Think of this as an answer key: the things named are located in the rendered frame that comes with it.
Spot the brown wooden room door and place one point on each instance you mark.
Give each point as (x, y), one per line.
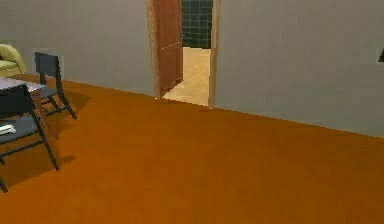
(170, 46)

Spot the dark grey chair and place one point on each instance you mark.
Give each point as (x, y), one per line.
(48, 65)
(16, 116)

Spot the pale table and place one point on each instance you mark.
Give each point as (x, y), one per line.
(15, 83)

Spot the white flat object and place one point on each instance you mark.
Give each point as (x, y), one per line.
(6, 129)

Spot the yellow-green armchair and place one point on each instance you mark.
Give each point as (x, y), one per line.
(10, 60)

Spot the dark triangular wall object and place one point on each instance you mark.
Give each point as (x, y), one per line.
(381, 56)

